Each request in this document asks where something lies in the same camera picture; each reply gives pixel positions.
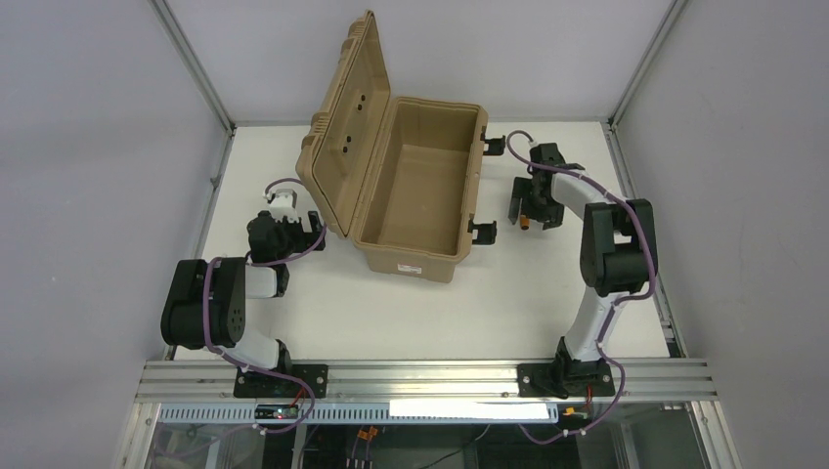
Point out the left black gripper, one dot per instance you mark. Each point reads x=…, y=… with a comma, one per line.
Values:
x=310, y=229

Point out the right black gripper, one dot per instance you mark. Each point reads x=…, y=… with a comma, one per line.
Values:
x=534, y=196

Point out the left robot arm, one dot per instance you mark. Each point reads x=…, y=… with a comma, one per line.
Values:
x=206, y=304

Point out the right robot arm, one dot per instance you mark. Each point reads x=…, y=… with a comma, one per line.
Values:
x=617, y=258

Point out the tan plastic toolbox bin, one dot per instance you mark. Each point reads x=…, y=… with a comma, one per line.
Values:
x=398, y=176

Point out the upper black toolbox latch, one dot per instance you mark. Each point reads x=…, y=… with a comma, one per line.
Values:
x=492, y=146

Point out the black toolbox latch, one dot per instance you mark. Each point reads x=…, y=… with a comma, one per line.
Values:
x=492, y=146
x=482, y=233

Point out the lower black toolbox latch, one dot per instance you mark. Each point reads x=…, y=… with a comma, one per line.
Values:
x=482, y=233

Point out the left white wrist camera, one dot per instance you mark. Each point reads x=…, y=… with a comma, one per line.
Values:
x=281, y=204

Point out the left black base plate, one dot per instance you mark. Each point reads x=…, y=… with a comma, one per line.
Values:
x=255, y=385

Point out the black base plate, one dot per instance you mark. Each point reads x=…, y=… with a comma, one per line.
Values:
x=564, y=381
x=255, y=385

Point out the aluminium mounting rail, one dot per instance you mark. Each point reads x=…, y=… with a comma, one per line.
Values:
x=639, y=381

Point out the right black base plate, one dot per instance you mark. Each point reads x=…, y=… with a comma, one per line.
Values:
x=564, y=381

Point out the right aluminium frame post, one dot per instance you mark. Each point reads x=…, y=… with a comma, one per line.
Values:
x=611, y=128

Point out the aluminium frame post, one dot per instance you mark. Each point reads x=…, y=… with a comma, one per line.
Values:
x=195, y=68
x=611, y=128

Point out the perforated cable tray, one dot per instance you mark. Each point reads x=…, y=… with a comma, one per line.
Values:
x=398, y=412

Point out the left aluminium frame post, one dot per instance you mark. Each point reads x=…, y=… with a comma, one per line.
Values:
x=195, y=68

